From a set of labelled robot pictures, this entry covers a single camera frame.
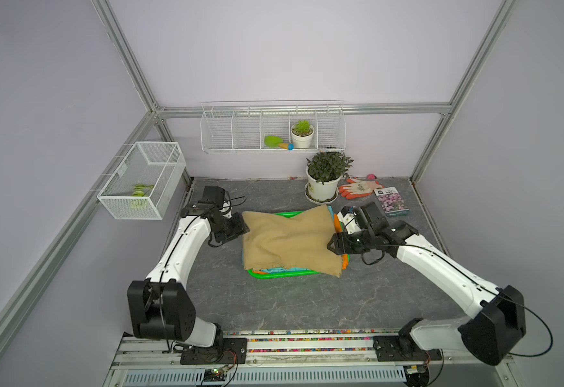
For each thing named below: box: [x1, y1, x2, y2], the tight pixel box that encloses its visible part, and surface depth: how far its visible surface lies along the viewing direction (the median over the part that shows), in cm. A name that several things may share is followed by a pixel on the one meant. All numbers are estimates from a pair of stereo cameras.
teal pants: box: [241, 205, 335, 274], surface depth 82 cm
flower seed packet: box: [373, 186, 411, 217], surface depth 114 cm
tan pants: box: [241, 204, 343, 279], surface depth 83 cm
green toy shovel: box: [264, 135, 295, 150], surface depth 103 cm
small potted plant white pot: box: [290, 120, 316, 150], surface depth 93 cm
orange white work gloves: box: [338, 178, 385, 200], surface depth 118 cm
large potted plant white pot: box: [303, 151, 354, 204], surface depth 104 cm
